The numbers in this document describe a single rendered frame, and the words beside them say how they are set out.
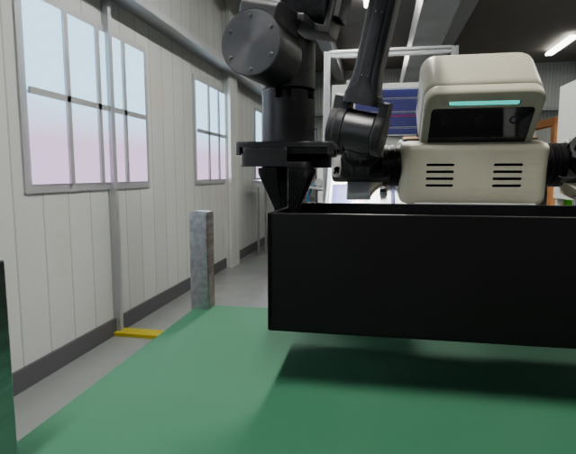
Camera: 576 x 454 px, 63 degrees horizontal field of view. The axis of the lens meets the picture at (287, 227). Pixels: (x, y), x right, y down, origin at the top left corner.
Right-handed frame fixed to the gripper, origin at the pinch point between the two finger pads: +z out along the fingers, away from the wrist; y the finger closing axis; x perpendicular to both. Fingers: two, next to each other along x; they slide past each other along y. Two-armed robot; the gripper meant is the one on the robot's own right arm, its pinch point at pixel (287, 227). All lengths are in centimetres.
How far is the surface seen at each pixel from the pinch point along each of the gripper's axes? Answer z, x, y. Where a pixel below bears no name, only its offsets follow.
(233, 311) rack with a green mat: 14.7, 15.5, -11.1
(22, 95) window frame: -47, 172, -173
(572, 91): -59, 265, 127
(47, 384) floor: 110, 169, -165
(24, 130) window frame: -29, 172, -173
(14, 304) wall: 62, 159, -174
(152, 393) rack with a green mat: 14.9, -11.4, -10.8
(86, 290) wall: 70, 221, -173
